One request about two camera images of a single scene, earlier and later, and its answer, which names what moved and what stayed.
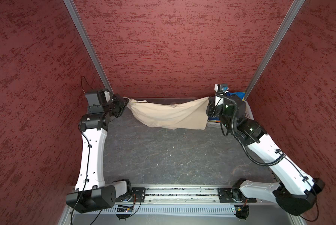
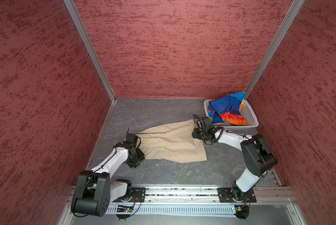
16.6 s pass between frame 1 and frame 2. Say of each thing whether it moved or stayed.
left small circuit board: stayed
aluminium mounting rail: stayed
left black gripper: moved
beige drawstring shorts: moved
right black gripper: moved
